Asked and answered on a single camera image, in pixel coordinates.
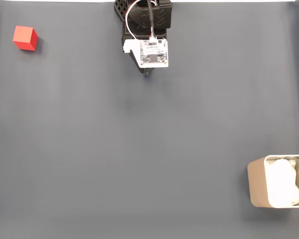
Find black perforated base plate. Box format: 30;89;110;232
113;0;127;19

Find white crumpled cloth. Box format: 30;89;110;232
265;158;299;207

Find black cable with coloured wires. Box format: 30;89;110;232
146;0;155;38

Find white camera circuit board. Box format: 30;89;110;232
124;38;169;69

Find white camera cable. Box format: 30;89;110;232
125;0;157;40

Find red cube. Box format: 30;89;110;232
12;25;39;52

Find beige rounded box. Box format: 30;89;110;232
247;154;299;209

